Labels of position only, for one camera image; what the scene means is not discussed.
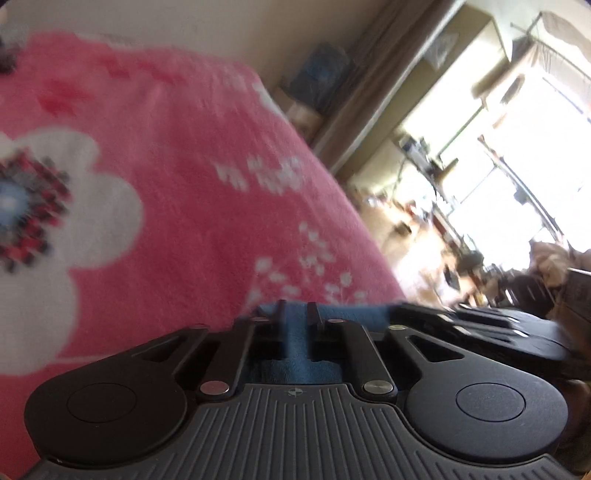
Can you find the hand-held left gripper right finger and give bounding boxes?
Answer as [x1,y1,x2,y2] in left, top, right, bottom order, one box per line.
[305,302,465,401]

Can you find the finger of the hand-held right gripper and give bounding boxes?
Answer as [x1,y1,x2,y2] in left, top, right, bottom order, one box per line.
[392,302,527,344]

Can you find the blue jeans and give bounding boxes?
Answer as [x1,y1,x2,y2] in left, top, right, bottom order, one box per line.
[249,301,395,385]

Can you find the pink floral blanket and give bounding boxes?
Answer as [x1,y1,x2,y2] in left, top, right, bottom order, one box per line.
[0,31,407,476]

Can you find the plaid shirt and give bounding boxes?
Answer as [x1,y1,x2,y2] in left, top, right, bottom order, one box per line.
[0,39,21,77]

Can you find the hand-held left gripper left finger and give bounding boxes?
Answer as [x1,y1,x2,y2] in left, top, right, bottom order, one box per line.
[131,300,289,401]

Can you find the folding table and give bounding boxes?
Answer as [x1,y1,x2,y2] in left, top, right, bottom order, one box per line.
[394,134,462,195]

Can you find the blue water bottle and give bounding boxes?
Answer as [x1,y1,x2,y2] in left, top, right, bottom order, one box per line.
[288,42,356,114]

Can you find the beige cloth bundle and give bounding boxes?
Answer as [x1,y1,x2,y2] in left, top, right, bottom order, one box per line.
[529,240,573,289]

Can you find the hanging clear plastic bag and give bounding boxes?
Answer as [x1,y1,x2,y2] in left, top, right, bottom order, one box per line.
[427,30,460,70]

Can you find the beige curtain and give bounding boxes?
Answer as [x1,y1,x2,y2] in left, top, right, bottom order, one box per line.
[311,0,462,174]

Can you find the white water dispenser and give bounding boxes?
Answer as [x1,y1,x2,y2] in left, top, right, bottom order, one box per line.
[272,88,324,139]

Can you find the wheelchair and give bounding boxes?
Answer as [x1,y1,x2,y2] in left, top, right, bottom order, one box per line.
[503,270,557,317]

